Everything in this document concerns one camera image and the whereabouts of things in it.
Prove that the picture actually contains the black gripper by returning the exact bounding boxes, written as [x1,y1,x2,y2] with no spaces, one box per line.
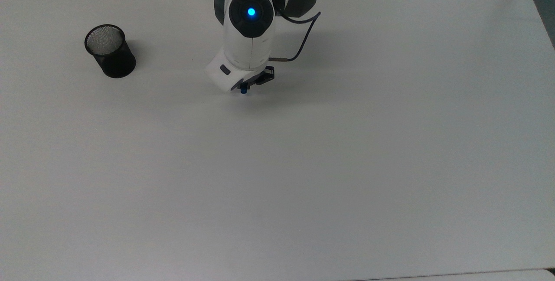
[246,66,276,91]

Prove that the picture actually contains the black mesh pen cup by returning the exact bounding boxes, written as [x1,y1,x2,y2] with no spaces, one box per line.
[84,24,137,78]

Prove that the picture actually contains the white adjacent table edge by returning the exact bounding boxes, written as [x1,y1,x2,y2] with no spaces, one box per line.
[360,269,555,281]

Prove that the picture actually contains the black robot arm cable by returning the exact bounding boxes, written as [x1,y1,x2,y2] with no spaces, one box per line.
[270,9,322,63]

